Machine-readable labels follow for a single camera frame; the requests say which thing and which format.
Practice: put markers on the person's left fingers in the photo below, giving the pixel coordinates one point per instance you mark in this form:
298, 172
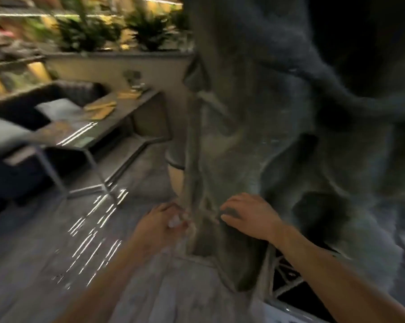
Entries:
179, 218

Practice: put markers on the person's right forearm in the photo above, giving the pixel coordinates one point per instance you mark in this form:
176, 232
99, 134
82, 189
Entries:
337, 279

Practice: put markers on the glass table holder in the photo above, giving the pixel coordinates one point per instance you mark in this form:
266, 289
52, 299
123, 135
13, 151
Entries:
133, 79

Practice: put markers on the person's left forearm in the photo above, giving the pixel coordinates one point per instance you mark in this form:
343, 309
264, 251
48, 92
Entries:
101, 285

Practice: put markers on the beige planter partition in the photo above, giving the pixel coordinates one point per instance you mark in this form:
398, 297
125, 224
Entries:
121, 68

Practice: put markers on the lit display shelf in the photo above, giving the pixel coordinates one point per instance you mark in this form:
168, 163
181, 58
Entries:
14, 63

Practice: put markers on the person's right fingers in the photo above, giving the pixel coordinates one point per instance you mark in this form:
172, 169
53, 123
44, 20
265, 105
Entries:
232, 211

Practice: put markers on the dark sofa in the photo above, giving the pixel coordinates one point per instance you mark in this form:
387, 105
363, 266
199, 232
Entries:
17, 107

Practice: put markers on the large grey-green fabric cloth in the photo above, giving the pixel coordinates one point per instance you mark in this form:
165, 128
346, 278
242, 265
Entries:
273, 124

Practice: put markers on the person's left hand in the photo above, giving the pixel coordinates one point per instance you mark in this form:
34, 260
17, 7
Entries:
153, 228

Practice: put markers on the person's right hand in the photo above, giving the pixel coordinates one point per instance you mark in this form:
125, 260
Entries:
256, 216

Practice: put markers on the green fern plant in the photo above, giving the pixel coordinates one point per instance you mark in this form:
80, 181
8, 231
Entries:
86, 33
148, 30

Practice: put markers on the grey table with metal legs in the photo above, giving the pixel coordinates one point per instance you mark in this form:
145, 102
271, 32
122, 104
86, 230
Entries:
98, 124

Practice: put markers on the light grey cushion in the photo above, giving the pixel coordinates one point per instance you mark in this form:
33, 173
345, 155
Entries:
5, 134
57, 108

